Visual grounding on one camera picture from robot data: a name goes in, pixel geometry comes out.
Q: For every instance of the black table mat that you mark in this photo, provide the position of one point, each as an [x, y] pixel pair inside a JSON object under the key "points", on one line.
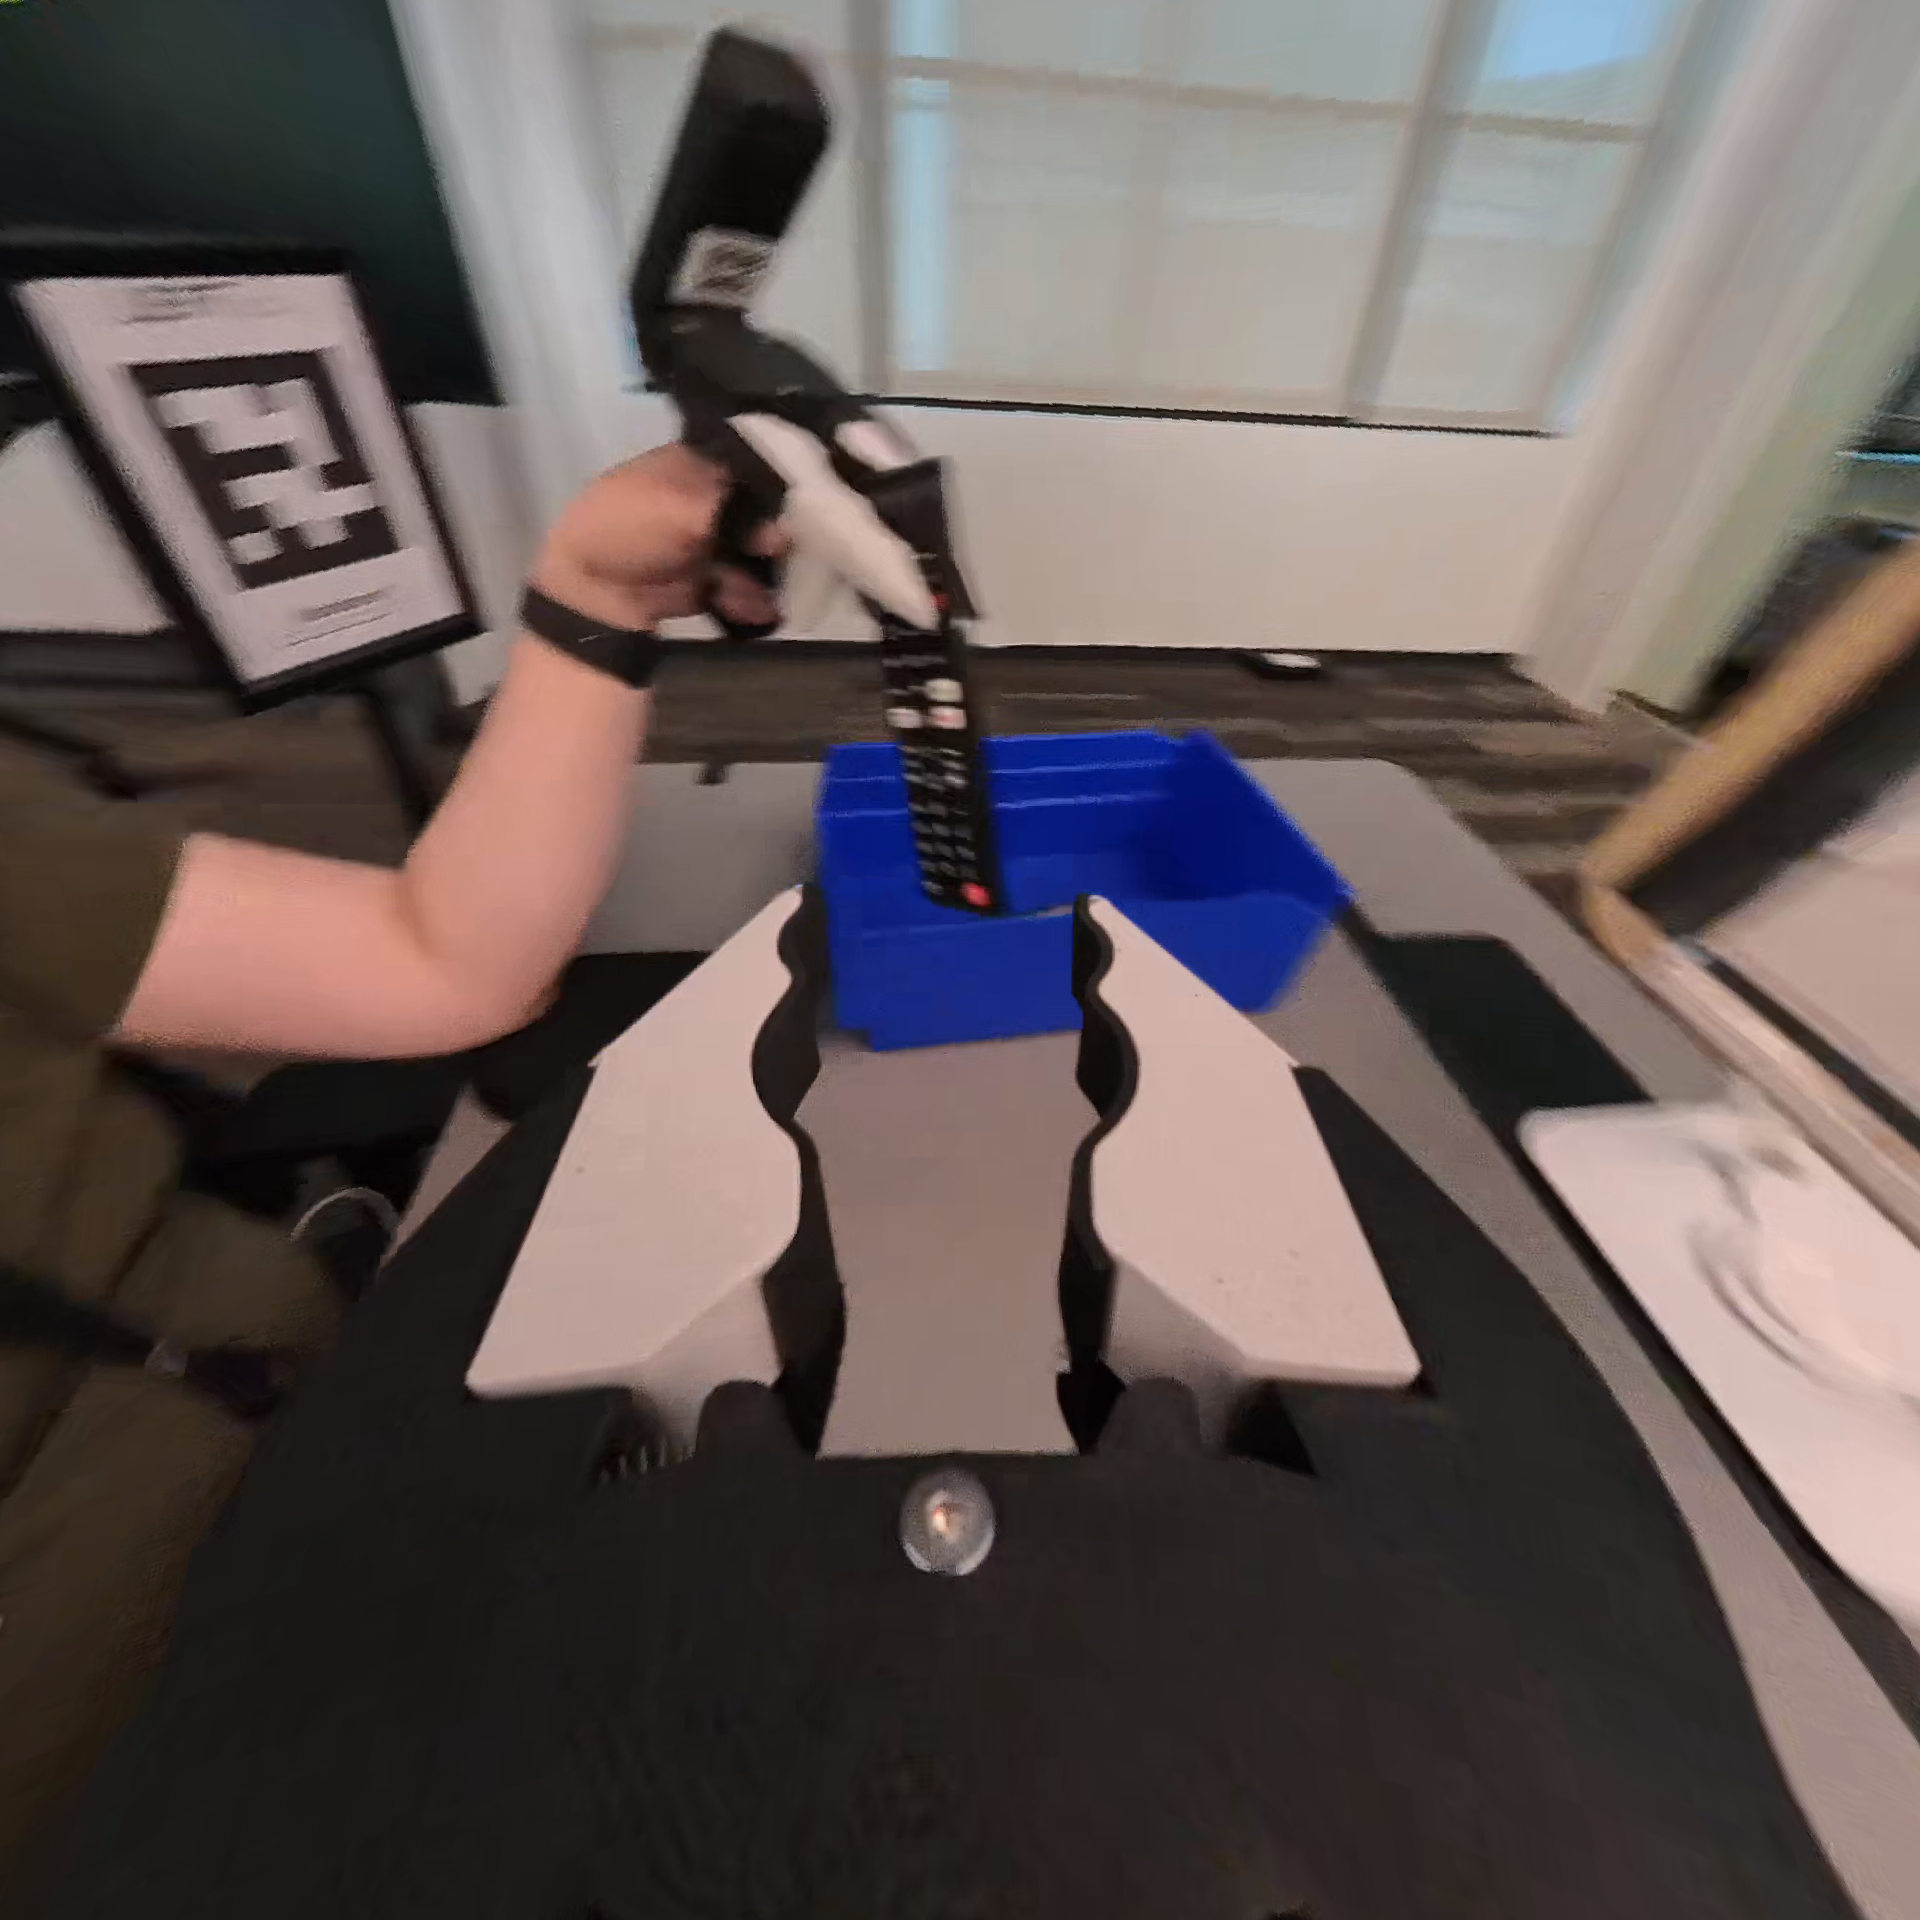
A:
{"points": [[1501, 1020]]}

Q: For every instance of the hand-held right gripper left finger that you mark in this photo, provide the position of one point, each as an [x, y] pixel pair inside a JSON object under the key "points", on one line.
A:
{"points": [[661, 1229]]}

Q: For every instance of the black remote control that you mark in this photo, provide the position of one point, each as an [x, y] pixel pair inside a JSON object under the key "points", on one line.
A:
{"points": [[945, 779]]}

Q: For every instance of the black sign stand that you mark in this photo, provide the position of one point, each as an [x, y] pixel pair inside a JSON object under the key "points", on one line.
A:
{"points": [[413, 750]]}

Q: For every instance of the instruction sheet display board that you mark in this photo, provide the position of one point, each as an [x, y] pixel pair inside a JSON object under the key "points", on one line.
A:
{"points": [[1757, 750]]}

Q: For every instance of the large black wall screen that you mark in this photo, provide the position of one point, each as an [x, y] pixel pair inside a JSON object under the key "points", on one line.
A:
{"points": [[225, 134]]}

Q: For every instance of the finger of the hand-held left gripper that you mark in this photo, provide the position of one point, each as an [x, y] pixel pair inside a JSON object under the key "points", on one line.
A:
{"points": [[921, 504], [840, 516]]}

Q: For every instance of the blue plastic bin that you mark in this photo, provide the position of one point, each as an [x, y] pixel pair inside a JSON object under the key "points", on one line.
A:
{"points": [[1171, 915]]}

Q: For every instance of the flat black floor device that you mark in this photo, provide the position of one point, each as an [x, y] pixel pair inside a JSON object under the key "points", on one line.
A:
{"points": [[1279, 664]]}

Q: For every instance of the person's left hand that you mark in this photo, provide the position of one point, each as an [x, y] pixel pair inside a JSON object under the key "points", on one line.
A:
{"points": [[630, 539]]}

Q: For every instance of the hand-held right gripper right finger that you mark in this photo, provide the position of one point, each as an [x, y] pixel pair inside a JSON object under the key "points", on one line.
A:
{"points": [[1245, 1229]]}

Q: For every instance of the white board stand base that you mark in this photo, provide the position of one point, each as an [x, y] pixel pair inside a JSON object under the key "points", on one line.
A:
{"points": [[1680, 1276]]}

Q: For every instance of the white marker sign board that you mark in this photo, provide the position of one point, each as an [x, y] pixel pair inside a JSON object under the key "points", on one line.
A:
{"points": [[271, 481]]}

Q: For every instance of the person's left forearm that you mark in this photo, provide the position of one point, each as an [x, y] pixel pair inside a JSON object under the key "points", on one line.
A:
{"points": [[451, 900]]}

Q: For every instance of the large paned window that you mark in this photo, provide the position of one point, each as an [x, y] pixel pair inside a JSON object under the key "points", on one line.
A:
{"points": [[1171, 225]]}

